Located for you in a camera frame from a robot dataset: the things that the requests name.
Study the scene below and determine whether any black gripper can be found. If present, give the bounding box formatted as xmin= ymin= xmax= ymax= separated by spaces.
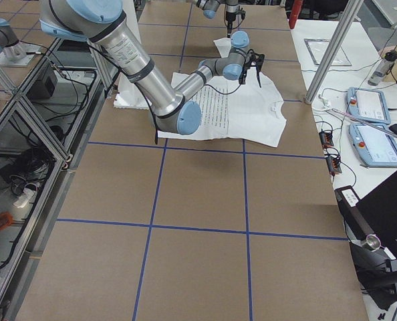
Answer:
xmin=239 ymin=58 xmax=262 ymax=88
xmin=225 ymin=3 xmax=245 ymax=37

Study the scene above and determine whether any white long-sleeve printed shirt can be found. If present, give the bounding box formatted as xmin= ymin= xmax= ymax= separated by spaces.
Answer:
xmin=112 ymin=37 xmax=288 ymax=148

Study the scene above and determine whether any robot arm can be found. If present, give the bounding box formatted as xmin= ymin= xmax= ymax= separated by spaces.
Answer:
xmin=40 ymin=1 xmax=265 ymax=135
xmin=188 ymin=0 xmax=246 ymax=38

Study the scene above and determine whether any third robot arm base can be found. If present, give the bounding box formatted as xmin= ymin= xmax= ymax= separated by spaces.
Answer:
xmin=0 ymin=18 xmax=41 ymax=67

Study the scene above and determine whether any red fire extinguisher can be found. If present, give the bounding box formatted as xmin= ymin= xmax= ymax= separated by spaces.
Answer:
xmin=289 ymin=0 xmax=303 ymax=29

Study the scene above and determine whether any grey framed tray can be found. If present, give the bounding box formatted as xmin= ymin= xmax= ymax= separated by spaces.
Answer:
xmin=303 ymin=37 xmax=351 ymax=67

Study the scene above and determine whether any black usb hub upper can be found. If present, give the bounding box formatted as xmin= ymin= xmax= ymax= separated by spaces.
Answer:
xmin=319 ymin=131 xmax=334 ymax=148

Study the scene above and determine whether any black usb hub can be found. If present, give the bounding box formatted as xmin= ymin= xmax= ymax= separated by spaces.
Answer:
xmin=319 ymin=131 xmax=334 ymax=148
xmin=325 ymin=155 xmax=342 ymax=176

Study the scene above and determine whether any black usb hub lower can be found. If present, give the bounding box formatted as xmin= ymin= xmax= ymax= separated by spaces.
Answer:
xmin=325 ymin=155 xmax=342 ymax=176

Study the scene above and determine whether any upper blue teach pendant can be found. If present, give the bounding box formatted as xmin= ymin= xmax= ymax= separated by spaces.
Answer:
xmin=346 ymin=87 xmax=391 ymax=124

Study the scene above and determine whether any blue teach pendant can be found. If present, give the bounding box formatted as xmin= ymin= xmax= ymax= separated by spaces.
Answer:
xmin=346 ymin=87 xmax=391 ymax=124
xmin=348 ymin=123 xmax=397 ymax=168

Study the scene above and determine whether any clear water bottle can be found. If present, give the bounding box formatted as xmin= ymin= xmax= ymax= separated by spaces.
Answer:
xmin=368 ymin=49 xmax=397 ymax=86

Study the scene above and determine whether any lower blue teach pendant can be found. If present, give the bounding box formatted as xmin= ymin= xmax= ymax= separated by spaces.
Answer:
xmin=348 ymin=123 xmax=397 ymax=168

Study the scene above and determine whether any black power supply box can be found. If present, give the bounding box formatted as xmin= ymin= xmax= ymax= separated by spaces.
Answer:
xmin=26 ymin=65 xmax=57 ymax=100

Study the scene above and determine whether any black laptop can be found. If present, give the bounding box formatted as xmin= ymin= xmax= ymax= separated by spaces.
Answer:
xmin=335 ymin=171 xmax=397 ymax=259

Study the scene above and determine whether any metal cup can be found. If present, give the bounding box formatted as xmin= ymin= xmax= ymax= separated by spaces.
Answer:
xmin=364 ymin=234 xmax=382 ymax=251

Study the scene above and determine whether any orange plastic part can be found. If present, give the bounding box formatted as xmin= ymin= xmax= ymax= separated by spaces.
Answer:
xmin=0 ymin=211 xmax=13 ymax=231

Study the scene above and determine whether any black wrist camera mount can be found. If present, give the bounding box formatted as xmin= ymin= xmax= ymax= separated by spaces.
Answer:
xmin=245 ymin=49 xmax=265 ymax=69

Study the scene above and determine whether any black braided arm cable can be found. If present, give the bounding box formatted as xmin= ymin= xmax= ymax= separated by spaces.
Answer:
xmin=203 ymin=63 xmax=249 ymax=96

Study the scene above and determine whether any aluminium frame cage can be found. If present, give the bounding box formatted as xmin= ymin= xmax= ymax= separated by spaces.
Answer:
xmin=0 ymin=39 xmax=118 ymax=320

